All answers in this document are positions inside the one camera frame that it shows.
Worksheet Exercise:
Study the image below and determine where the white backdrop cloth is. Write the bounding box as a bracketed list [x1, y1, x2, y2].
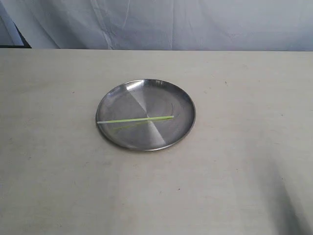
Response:
[0, 0, 313, 51]

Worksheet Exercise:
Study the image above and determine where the round stainless steel plate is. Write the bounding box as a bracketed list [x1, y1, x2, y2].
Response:
[95, 79, 196, 151]

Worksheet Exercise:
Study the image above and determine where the green glow stick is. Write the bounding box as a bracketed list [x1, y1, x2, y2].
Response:
[96, 116, 174, 124]

